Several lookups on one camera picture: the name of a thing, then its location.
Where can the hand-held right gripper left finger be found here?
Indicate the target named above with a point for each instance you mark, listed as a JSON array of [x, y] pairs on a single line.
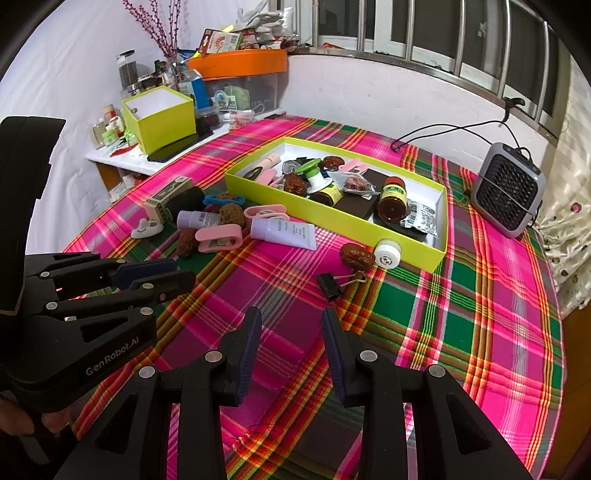
[[247, 355]]

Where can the red white tape packet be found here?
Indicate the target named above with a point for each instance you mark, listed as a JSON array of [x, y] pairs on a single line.
[[240, 120]]

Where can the black cylindrical case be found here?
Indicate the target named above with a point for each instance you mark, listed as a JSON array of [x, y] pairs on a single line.
[[187, 202]]

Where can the yellow-green shallow box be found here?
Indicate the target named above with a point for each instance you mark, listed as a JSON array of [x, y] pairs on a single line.
[[420, 256]]

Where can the pink blossom branches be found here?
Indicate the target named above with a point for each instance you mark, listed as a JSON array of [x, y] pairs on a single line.
[[159, 27]]

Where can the pink stick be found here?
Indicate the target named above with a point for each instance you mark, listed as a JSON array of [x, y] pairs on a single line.
[[353, 165]]

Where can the white side cabinet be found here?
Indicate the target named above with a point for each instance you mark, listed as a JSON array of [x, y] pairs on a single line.
[[134, 164]]

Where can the beige cylinder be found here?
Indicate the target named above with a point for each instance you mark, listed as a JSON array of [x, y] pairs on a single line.
[[268, 161]]

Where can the black binder clip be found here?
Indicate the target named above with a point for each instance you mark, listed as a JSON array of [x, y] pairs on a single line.
[[330, 284]]

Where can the black smartphone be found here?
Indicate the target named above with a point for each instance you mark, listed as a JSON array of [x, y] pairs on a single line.
[[178, 147]]

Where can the blue white carton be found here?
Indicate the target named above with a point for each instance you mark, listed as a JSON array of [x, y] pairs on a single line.
[[199, 92]]

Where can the white bottle green cap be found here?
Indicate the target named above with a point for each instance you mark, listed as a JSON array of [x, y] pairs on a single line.
[[318, 182]]

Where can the grey portable heater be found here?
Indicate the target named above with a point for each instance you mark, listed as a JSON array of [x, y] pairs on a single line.
[[505, 194]]

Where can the red-brown disc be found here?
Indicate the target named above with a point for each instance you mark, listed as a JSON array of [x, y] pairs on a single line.
[[331, 161]]

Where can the plaid tablecloth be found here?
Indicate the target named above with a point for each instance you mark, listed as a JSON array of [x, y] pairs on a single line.
[[461, 323]]

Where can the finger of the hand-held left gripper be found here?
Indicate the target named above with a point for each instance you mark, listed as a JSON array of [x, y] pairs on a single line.
[[175, 281], [138, 272]]

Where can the black disc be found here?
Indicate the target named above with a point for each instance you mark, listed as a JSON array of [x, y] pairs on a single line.
[[401, 229]]

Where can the clear snack packet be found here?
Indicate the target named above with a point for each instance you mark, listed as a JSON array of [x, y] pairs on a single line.
[[355, 182]]

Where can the small white jar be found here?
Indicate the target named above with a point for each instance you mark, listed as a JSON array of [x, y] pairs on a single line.
[[388, 254]]

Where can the white silver packet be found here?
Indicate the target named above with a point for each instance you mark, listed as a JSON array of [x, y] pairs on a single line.
[[422, 219]]

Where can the brown wrinkled walnut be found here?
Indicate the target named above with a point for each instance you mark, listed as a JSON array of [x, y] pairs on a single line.
[[295, 183], [225, 195], [187, 241], [229, 214]]

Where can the white work gloves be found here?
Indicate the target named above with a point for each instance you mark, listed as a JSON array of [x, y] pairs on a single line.
[[265, 21]]

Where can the brown bottle red cap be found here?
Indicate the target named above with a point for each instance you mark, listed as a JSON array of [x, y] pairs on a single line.
[[391, 207]]

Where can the pink clip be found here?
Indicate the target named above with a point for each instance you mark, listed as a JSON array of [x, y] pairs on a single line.
[[205, 235], [277, 208]]

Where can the clear storage bin orange lid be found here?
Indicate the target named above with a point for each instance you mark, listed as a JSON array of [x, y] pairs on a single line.
[[240, 62]]

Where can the brown bottle yellow label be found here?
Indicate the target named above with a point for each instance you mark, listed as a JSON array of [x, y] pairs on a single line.
[[330, 191]]

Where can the round clear plastic jar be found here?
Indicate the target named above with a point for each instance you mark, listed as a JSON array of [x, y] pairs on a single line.
[[207, 120]]

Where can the dark brown flat box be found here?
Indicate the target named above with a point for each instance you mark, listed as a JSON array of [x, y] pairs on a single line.
[[364, 205]]

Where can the heart print curtain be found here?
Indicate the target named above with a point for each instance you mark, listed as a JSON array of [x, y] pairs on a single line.
[[568, 207]]

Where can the white cosmetic tube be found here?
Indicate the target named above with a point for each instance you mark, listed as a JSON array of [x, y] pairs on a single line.
[[286, 233]]

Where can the red white card packet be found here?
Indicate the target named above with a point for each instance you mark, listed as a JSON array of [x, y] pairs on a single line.
[[221, 41]]

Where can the yellow-green tall box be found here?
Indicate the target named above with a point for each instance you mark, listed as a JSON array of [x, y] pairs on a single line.
[[166, 124]]

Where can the black round compact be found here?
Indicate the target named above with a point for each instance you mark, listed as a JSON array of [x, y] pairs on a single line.
[[251, 174]]

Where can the glass jar black lid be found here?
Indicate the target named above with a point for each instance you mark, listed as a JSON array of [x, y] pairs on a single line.
[[127, 71]]

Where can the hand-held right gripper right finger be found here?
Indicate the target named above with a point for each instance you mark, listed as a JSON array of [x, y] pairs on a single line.
[[334, 360]]

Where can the person's left hand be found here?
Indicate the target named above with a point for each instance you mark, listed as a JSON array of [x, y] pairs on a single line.
[[14, 417]]

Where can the white plastic hook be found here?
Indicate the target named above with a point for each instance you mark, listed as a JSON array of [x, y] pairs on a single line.
[[145, 228]]

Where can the small patterned paper box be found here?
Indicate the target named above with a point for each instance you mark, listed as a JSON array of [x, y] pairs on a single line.
[[166, 198]]

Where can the cluster of small bottles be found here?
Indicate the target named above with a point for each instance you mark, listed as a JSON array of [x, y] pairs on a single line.
[[108, 129]]

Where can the small pink holder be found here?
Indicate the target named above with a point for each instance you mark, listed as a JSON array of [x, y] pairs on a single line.
[[267, 177]]

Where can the steel window guard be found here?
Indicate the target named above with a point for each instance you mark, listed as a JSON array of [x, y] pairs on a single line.
[[406, 60]]

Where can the lavender tube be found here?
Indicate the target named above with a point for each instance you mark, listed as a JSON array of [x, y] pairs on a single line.
[[194, 219]]

